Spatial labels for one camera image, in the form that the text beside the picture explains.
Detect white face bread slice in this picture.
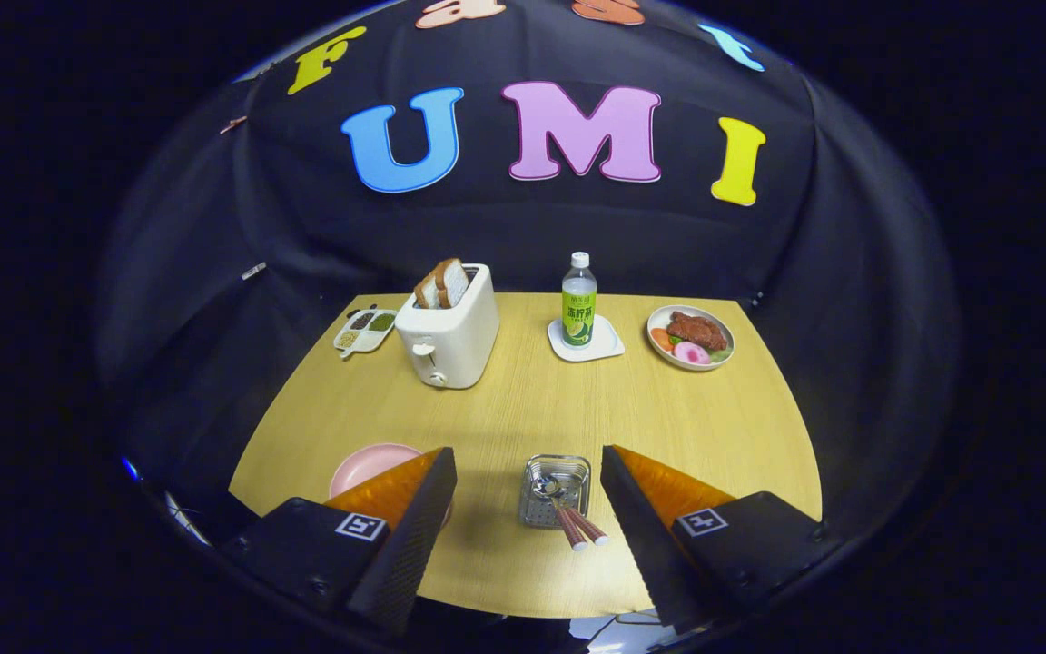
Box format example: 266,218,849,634
437,258,470,307

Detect white coaster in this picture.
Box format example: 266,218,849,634
548,314,626,363

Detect white divided condiment tray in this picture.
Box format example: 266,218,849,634
333,304,399,360

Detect white toaster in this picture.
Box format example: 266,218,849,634
394,263,500,391

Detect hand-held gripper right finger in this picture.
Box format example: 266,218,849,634
600,444,842,635

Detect green label drink bottle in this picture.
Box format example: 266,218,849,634
561,252,598,349

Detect brown crust bread slice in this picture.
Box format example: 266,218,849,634
413,268,447,310

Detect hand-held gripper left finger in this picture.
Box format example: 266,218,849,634
223,446,459,637

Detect white plate with food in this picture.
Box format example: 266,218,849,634
646,304,735,372

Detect pink plate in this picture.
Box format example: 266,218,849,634
329,442,453,530

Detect checkered handle spoon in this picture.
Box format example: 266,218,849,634
532,477,589,552

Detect metal wire basket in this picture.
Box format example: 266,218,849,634
518,454,593,530

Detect checkered handle fork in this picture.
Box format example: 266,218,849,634
548,490,610,547

